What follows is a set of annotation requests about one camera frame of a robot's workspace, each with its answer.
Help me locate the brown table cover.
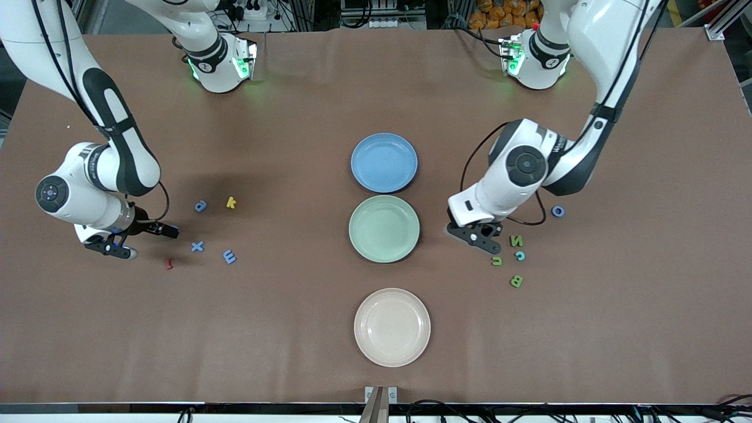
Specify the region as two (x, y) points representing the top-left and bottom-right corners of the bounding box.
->
(0, 28), (752, 406)

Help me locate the green plate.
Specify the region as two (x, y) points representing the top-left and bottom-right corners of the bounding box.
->
(348, 195), (421, 264)

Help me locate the blue plate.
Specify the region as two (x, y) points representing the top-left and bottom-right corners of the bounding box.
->
(351, 133), (419, 194)

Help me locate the white power strip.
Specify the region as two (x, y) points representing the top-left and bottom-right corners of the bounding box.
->
(226, 0), (277, 21)

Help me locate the beige plate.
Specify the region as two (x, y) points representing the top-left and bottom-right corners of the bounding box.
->
(354, 287), (432, 368)

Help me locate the bag of oranges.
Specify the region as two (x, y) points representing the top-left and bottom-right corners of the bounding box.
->
(468, 0), (541, 30)

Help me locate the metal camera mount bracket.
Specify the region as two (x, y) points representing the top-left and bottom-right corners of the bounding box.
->
(360, 385), (399, 423)

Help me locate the black floor cable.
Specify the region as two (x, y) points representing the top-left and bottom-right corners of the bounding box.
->
(405, 399), (471, 423)

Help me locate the aluminium frame post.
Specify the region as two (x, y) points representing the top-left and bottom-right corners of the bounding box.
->
(704, 0), (752, 42)

